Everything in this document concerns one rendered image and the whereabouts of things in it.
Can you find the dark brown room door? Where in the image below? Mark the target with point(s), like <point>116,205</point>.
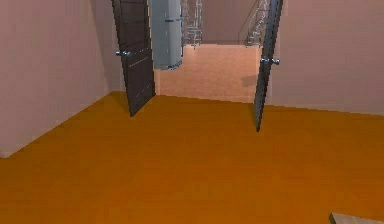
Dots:
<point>268,50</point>
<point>135,50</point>

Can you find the tan wooden furniture corner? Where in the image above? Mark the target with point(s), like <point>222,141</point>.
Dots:
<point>353,219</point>

